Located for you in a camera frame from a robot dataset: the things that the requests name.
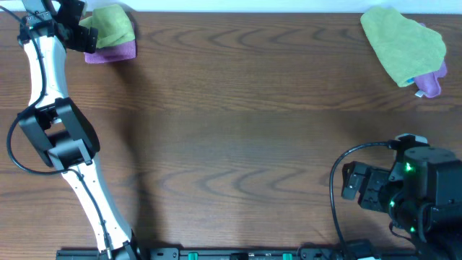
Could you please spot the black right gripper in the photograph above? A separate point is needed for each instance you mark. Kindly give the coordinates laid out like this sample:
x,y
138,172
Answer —
x,y
375,178

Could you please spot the light green microfiber cloth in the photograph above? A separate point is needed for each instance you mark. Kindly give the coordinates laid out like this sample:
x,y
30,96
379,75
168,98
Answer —
x,y
113,26

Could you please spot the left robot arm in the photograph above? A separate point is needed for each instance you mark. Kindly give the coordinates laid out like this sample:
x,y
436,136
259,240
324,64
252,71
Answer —
x,y
60,133

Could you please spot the crumpled green cloth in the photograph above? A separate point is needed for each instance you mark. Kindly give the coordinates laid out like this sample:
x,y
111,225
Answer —
x,y
405,48

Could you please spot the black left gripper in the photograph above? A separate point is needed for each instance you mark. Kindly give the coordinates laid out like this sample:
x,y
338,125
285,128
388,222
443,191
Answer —
x,y
84,37

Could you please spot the folded purple cloth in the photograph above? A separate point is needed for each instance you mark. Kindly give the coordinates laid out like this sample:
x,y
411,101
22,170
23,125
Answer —
x,y
122,52

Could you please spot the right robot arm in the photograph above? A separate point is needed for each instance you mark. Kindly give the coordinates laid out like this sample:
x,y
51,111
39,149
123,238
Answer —
x,y
421,193

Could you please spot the crumpled purple cloth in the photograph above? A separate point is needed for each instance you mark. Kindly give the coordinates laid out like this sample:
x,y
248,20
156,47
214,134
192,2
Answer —
x,y
429,85

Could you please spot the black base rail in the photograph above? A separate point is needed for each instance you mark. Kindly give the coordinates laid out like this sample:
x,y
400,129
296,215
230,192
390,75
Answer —
x,y
311,252

